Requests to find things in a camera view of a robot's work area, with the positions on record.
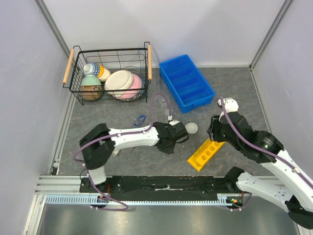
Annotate yellow test tube rack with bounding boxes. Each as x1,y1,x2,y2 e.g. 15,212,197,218
187,139,225,172

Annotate clear glass funnel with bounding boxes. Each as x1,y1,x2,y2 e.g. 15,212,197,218
158,96,170,110

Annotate blue plastic divided bin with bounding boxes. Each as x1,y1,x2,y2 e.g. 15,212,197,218
159,54,215,113

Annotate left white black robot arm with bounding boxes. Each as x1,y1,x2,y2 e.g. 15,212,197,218
79,120,189,192

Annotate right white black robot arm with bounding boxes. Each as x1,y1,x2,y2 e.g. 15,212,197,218
207,112,313,230

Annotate pink plate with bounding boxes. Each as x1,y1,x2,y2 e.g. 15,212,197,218
115,74,142,99

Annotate cream white plate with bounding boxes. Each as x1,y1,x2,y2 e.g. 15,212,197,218
105,70,134,97

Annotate brown ceramic bowl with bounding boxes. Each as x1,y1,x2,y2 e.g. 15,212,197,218
80,85,103,101

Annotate yellow white bowl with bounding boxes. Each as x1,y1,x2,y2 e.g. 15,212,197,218
98,65,111,82

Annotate mint green bowl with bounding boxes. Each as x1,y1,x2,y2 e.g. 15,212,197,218
81,74,101,86

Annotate blue white patterned bowl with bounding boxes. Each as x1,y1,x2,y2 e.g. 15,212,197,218
83,63,101,77

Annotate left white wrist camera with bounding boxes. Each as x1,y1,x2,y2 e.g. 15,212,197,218
168,120,180,126

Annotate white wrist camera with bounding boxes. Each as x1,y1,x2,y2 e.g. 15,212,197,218
168,120,180,126
217,98,239,120

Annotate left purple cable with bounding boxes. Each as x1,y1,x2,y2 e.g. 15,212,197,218
73,93,173,163

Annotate purple cable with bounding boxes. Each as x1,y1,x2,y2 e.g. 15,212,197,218
73,93,173,163
219,96,313,189

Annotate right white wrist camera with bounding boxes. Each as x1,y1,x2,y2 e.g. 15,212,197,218
217,98,239,120

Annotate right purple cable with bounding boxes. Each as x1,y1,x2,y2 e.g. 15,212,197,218
219,96,313,189

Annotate black wire dish basket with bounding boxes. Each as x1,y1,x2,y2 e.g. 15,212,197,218
63,42,152,104

